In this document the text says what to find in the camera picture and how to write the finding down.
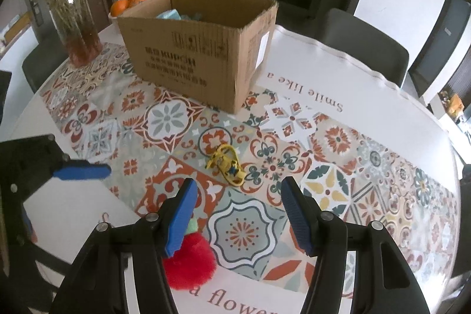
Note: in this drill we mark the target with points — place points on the dark chair left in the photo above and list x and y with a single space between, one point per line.
43 60

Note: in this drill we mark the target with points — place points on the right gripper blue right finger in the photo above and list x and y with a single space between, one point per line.
383 281

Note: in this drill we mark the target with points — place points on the blue tissue pack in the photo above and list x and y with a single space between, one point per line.
173 14

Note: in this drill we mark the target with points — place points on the dark chair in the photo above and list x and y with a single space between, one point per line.
345 32
43 60

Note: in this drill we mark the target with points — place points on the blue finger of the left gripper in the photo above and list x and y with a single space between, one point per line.
77 170

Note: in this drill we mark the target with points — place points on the patterned table runner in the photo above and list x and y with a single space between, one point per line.
153 138

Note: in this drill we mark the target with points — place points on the yellow toy keychain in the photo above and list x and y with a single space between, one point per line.
226 160

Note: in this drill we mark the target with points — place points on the dark chair back right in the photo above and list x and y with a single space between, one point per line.
345 32

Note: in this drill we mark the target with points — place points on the brown cardboard box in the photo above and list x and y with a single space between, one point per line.
215 60

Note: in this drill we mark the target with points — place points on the white tv cabinet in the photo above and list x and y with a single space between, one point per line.
449 110

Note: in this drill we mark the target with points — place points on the red strawberry plush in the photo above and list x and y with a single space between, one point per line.
193 264

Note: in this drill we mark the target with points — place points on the white basket of oranges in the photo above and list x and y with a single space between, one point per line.
120 6

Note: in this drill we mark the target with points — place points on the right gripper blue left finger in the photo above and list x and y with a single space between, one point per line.
96 280

